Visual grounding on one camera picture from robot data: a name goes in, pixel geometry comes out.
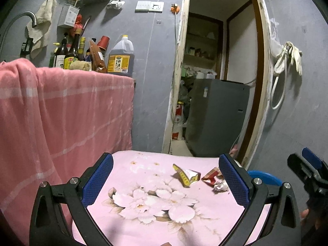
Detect grey washing machine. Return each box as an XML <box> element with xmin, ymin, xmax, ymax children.
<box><xmin>185</xmin><ymin>79</ymin><xmax>250</xmax><ymax>157</ymax></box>

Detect blue plastic bucket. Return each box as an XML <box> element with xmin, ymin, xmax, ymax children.
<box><xmin>248</xmin><ymin>171</ymin><xmax>282</xmax><ymax>186</ymax></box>

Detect white yellow carton box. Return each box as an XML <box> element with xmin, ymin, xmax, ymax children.
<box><xmin>173</xmin><ymin>164</ymin><xmax>201</xmax><ymax>188</ymax></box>

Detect red carton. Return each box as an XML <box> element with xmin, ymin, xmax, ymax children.
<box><xmin>201</xmin><ymin>167</ymin><xmax>223</xmax><ymax>187</ymax></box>

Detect white wall switch panel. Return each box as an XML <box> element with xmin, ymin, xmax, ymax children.
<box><xmin>135</xmin><ymin>1</ymin><xmax>164</xmax><ymax>13</ymax></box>

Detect beige hanging rag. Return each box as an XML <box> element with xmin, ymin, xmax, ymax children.
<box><xmin>26</xmin><ymin>0</ymin><xmax>57</xmax><ymax>59</ymax></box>

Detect red cup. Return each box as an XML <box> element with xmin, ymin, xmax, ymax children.
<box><xmin>97</xmin><ymin>36</ymin><xmax>110</xmax><ymax>51</ymax></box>

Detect white rubber gloves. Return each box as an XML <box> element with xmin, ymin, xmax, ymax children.
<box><xmin>273</xmin><ymin>41</ymin><xmax>303</xmax><ymax>77</ymax></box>

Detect red white sack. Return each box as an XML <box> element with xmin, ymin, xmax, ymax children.
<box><xmin>172</xmin><ymin>102</ymin><xmax>184</xmax><ymax>140</ymax></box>

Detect brown sauce pouch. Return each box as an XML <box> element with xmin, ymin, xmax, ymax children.
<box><xmin>89</xmin><ymin>39</ymin><xmax>107</xmax><ymax>73</ymax></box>

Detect yellow sponge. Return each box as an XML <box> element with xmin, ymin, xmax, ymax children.
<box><xmin>69</xmin><ymin>60</ymin><xmax>92</xmax><ymax>71</ymax></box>

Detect metal utensil holder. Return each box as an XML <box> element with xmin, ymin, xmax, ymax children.
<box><xmin>57</xmin><ymin>4</ymin><xmax>80</xmax><ymax>28</ymax></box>

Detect pink plaid cloth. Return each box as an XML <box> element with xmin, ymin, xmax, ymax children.
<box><xmin>1</xmin><ymin>58</ymin><xmax>134</xmax><ymax>245</ymax></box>

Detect large vinegar jug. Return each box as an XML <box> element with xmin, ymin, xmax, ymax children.
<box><xmin>107</xmin><ymin>35</ymin><xmax>134</xmax><ymax>77</ymax></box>

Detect metal faucet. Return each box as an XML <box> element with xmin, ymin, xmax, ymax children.
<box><xmin>1</xmin><ymin>11</ymin><xmax>37</xmax><ymax>61</ymax></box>

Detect pink floral table cloth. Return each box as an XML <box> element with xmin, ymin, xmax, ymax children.
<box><xmin>88</xmin><ymin>150</ymin><xmax>244</xmax><ymax>245</ymax></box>

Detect white hose loop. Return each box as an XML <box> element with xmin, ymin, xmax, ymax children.
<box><xmin>269</xmin><ymin>56</ymin><xmax>288</xmax><ymax>111</ymax></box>

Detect dark soy sauce bottle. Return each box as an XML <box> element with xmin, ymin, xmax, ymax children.
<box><xmin>63</xmin><ymin>28</ymin><xmax>82</xmax><ymax>69</ymax></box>

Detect orange wall hook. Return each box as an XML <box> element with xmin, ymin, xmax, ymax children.
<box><xmin>171</xmin><ymin>3</ymin><xmax>180</xmax><ymax>15</ymax></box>

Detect silver foil wrapper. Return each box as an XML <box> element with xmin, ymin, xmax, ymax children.
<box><xmin>213</xmin><ymin>179</ymin><xmax>229</xmax><ymax>193</ymax></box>

